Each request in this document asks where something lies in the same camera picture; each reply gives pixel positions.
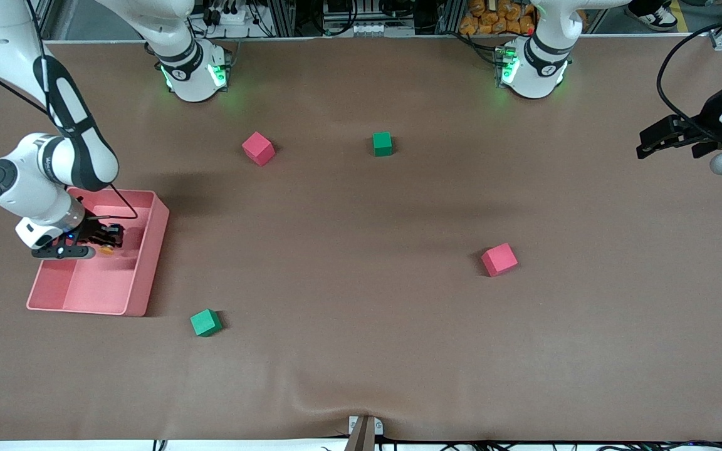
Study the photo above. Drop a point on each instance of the pink foam cube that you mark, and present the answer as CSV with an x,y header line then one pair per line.
x,y
258,148
499,260

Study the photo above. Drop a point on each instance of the pink plastic tray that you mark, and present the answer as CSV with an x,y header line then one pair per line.
x,y
104,282

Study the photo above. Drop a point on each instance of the black and white shoe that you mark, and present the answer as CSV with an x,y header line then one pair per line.
x,y
652,15

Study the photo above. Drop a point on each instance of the white connector strip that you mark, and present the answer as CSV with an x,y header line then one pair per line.
x,y
380,29

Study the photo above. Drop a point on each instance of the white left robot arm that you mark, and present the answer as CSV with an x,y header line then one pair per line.
x,y
536,69

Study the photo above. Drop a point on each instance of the metal table edge bracket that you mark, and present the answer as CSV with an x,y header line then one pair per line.
x,y
363,431

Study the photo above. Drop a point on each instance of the bag of orange items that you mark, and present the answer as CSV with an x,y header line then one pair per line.
x,y
499,17

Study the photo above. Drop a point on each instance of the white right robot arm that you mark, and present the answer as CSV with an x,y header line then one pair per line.
x,y
73,138

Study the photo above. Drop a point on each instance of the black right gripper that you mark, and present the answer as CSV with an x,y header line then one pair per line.
x,y
92,230

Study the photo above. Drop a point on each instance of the green foam cube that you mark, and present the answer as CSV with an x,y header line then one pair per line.
x,y
382,143
205,322

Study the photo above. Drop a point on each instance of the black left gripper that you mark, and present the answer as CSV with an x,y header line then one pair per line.
x,y
708,117

